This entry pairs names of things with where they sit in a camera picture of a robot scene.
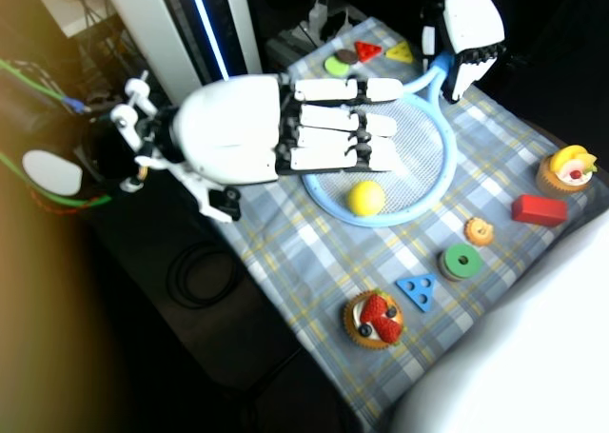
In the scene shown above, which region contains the yellow fruit toy cupcake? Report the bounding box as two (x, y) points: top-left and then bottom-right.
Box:
(535, 144), (599, 199)

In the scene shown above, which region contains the white robot body shell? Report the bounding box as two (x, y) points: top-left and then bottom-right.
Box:
(389, 208), (609, 433)

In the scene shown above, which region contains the blue triangle block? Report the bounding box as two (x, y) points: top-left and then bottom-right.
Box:
(395, 273), (438, 313)

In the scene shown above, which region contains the black coiled cable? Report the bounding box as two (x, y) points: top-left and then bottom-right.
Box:
(165, 241), (239, 309)

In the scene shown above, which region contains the strawberry toy cupcake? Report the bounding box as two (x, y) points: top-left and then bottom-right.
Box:
(343, 288), (405, 351)

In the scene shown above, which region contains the yellow triangle block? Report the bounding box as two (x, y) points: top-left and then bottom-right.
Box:
(383, 41), (415, 65)

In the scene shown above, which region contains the power strip with white plugs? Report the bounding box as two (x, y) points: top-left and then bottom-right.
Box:
(265, 0), (356, 68)

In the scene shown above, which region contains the white column with blue light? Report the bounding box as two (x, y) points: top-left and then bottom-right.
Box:
(97, 0), (265, 107)

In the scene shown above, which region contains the yellow ball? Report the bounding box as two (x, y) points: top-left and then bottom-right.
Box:
(346, 180), (387, 217)

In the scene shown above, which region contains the green round disc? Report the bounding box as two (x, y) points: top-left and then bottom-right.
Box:
(324, 54), (351, 78)

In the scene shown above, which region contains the blue plaid tablecloth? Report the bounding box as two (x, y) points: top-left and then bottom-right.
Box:
(213, 16), (599, 430)

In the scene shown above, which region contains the light blue toy racket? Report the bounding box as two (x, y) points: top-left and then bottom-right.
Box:
(302, 51), (459, 228)

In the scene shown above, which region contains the white equipment box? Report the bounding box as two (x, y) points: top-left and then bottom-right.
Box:
(30, 0), (120, 38)

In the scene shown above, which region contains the red rectangular block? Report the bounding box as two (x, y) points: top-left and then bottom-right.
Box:
(511, 194), (569, 228)

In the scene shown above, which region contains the red triangle block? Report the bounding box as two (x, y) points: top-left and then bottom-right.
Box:
(354, 40), (384, 64)

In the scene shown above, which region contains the orange toy cookie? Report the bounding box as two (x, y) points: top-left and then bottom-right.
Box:
(463, 216), (495, 247)

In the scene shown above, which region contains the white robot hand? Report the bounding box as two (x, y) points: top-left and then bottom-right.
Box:
(421, 0), (507, 104)
(173, 73), (410, 224)

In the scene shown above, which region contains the green ring block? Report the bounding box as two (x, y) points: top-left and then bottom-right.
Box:
(438, 243), (485, 283)

